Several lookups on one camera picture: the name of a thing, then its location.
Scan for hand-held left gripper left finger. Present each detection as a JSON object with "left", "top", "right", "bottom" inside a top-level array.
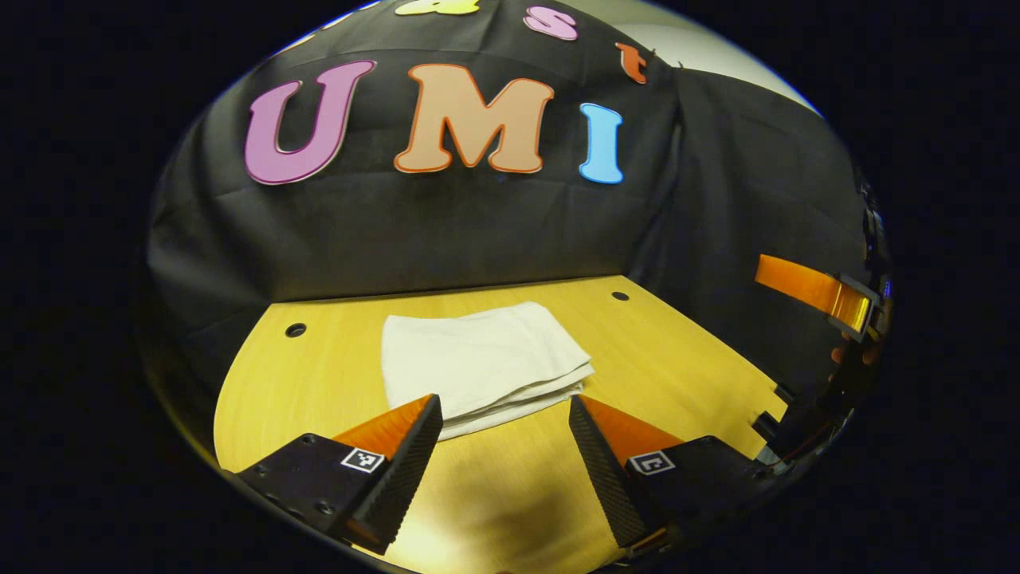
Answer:
[{"left": 235, "top": 393, "right": 444, "bottom": 556}]

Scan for black backdrop cloth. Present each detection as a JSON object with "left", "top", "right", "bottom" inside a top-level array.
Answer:
[{"left": 143, "top": 0, "right": 885, "bottom": 399}]

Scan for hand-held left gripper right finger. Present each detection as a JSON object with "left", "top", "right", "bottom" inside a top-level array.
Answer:
[{"left": 568, "top": 395, "right": 766, "bottom": 552}]

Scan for white jeans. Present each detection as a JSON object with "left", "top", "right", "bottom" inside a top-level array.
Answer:
[{"left": 381, "top": 301, "right": 596, "bottom": 442}]

